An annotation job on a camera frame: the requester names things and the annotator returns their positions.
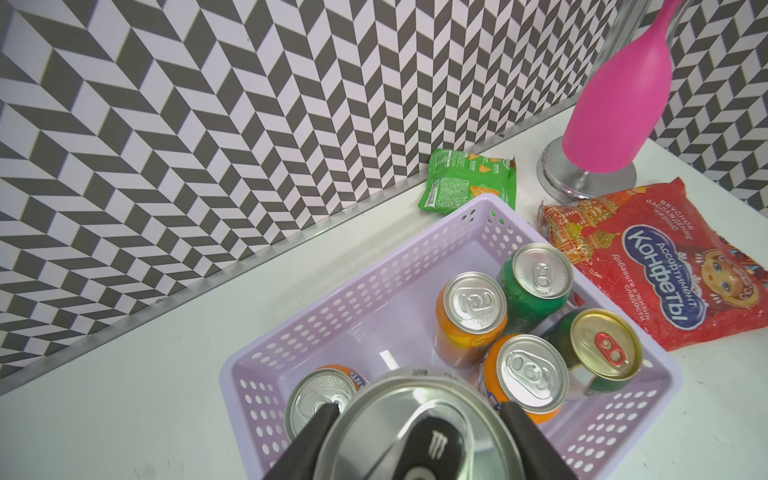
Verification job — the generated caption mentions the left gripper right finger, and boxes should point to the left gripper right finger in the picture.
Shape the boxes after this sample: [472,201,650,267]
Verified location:
[500,402,578,480]

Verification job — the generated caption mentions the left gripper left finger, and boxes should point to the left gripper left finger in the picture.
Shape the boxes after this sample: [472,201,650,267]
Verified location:
[263,403,340,480]

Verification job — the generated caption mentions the orange fanta can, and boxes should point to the orange fanta can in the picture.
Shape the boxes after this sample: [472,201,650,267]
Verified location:
[285,364,367,441]

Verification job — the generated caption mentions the green can gold top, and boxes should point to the green can gold top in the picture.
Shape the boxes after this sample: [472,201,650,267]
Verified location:
[543,308,644,400]

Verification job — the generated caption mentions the orange schweppes can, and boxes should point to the orange schweppes can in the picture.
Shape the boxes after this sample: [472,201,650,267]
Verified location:
[471,334,569,424]

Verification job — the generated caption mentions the orange soda can back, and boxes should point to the orange soda can back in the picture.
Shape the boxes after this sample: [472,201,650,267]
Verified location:
[434,271,508,368]

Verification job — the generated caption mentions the green can back row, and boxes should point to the green can back row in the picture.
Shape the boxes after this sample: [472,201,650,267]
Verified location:
[499,243,574,334]

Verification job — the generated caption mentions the red candy bag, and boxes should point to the red candy bag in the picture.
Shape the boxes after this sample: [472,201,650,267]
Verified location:
[537,178,767,351]

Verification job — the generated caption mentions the chrome glass holder stand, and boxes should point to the chrome glass holder stand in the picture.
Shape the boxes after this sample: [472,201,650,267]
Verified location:
[536,0,650,204]

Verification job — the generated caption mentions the green snack packet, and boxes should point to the green snack packet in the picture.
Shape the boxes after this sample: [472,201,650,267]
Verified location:
[418,149,517,214]

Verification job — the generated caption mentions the pink wine glass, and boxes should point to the pink wine glass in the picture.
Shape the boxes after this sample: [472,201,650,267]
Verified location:
[562,0,683,174]

